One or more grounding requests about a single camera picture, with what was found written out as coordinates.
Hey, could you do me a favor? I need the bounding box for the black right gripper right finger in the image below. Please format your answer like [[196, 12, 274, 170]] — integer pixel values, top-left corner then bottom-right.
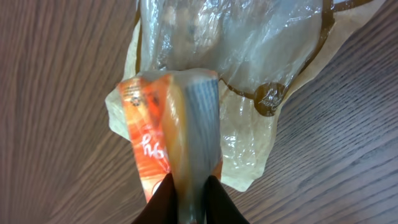
[[204, 175, 249, 224]]

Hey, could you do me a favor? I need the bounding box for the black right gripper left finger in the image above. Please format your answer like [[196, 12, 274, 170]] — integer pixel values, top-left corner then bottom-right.
[[132, 174, 178, 224]]

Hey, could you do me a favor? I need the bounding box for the orange small box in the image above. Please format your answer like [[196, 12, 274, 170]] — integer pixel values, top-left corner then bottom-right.
[[117, 68, 223, 223]]

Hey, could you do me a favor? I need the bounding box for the beige plastic pouch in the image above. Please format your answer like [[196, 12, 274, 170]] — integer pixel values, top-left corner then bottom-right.
[[105, 0, 381, 192]]

